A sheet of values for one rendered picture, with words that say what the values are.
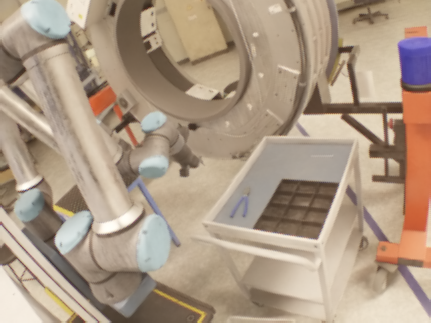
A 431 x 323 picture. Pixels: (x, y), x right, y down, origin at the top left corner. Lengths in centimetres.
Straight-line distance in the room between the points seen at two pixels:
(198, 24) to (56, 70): 562
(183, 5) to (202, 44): 88
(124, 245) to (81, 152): 25
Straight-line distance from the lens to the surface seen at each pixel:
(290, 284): 134
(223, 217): 117
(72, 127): 71
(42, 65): 72
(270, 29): 134
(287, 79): 139
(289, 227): 104
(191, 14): 623
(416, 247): 147
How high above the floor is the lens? 141
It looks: 29 degrees down
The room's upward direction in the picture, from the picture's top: 25 degrees counter-clockwise
